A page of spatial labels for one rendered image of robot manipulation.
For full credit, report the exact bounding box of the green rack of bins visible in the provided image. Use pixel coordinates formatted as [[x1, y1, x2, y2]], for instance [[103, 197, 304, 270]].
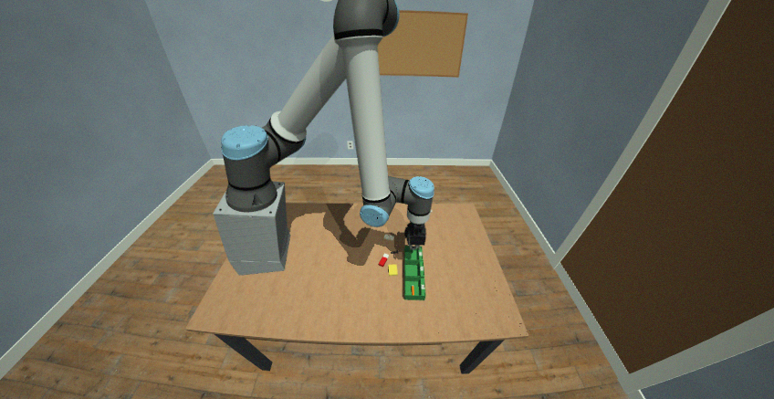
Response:
[[404, 246, 426, 300]]

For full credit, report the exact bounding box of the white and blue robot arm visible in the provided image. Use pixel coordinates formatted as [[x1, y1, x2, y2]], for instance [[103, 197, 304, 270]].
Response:
[[221, 0, 434, 227]]

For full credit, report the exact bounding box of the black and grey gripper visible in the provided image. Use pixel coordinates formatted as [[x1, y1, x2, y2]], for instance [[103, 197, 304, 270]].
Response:
[[404, 221, 426, 250]]

